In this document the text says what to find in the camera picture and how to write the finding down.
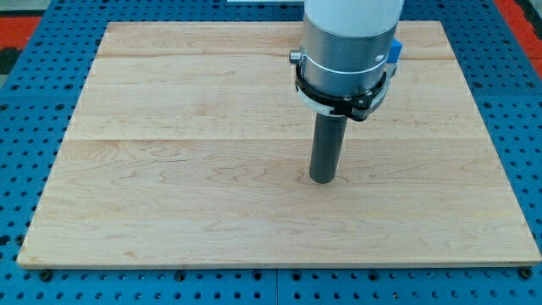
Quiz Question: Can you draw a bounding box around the blue perforated metal table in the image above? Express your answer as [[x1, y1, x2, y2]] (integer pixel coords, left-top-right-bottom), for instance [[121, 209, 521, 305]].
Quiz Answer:
[[1, 0, 541, 304]]

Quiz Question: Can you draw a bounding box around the black and white clamp ring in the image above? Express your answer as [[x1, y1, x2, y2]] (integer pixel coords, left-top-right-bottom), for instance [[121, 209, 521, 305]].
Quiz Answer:
[[295, 62, 389, 123]]

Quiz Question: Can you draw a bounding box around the light wooden board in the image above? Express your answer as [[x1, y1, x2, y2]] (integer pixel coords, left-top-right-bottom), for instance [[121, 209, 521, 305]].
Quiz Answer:
[[17, 21, 541, 269]]

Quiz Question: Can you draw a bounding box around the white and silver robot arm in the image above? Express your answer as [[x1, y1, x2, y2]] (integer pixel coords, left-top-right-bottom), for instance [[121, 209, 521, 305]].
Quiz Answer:
[[299, 0, 404, 97]]

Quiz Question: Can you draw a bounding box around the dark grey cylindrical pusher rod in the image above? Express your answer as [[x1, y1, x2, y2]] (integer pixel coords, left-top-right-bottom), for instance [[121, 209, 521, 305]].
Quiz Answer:
[[309, 114, 347, 184]]

